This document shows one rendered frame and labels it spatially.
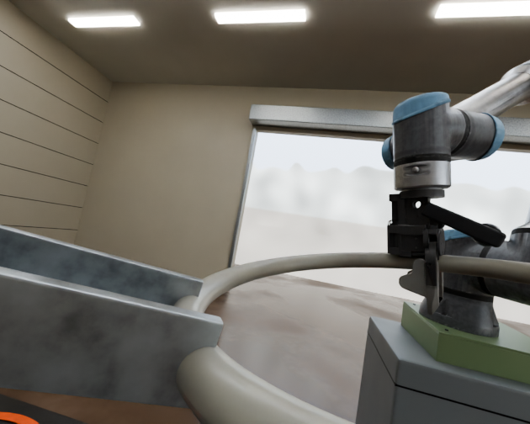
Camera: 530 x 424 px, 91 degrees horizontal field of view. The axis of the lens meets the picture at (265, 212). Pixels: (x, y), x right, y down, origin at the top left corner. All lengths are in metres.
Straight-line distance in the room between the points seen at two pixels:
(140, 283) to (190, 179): 5.29
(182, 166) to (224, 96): 1.70
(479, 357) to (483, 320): 0.11
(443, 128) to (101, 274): 0.53
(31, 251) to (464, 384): 0.82
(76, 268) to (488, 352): 0.85
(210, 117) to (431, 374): 5.53
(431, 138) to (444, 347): 0.53
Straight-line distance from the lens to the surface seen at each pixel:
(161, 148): 6.12
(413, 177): 0.51
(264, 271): 0.44
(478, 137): 0.62
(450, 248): 0.92
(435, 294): 0.52
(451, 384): 0.82
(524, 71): 1.14
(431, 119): 0.54
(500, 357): 0.89
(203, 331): 0.17
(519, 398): 0.87
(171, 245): 5.57
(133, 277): 0.27
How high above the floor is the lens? 1.08
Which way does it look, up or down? 5 degrees up
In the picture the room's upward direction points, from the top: 10 degrees clockwise
